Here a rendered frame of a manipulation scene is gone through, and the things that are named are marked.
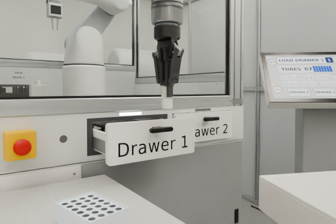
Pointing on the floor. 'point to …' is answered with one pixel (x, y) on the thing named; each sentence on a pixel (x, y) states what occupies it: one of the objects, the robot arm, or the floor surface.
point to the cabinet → (163, 181)
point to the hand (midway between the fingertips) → (167, 97)
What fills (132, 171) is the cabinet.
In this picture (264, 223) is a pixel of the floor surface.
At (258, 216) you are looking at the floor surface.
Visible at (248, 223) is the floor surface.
